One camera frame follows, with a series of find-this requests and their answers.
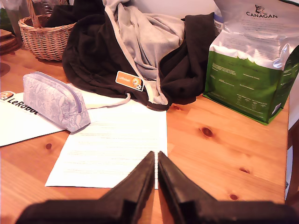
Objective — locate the green silver Canagan bag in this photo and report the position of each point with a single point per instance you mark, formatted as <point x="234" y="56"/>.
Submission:
<point x="245" y="88"/>

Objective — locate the dark brown grey-lined jacket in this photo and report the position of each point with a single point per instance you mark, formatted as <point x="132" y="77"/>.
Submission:
<point x="93" y="51"/>

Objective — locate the lilac snakeskin zip pouch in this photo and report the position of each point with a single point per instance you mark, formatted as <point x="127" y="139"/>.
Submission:
<point x="51" y="100"/>

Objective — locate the large clear water bottle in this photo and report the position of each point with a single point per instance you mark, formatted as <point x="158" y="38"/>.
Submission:
<point x="218" y="25"/>

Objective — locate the clear plastic jar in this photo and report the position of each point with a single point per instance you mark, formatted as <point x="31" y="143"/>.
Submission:
<point x="16" y="18"/>

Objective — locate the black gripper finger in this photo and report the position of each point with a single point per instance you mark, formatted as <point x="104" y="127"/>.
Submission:
<point x="175" y="186"/>
<point x="140" y="186"/>

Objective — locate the orange LeRobot sticker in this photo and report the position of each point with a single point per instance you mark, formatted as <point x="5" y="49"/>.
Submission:
<point x="126" y="80"/>

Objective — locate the brown wooden chair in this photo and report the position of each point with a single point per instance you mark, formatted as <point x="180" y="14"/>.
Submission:
<point x="294" y="144"/>

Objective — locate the round brown wooden board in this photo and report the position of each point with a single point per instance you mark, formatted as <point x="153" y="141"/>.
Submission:
<point x="8" y="43"/>

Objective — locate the white LeRobot logo sheet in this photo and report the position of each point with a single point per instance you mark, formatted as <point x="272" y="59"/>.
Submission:
<point x="14" y="123"/>

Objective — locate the white printed paper sheet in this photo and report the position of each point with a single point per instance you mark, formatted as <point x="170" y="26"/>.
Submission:
<point x="112" y="144"/>

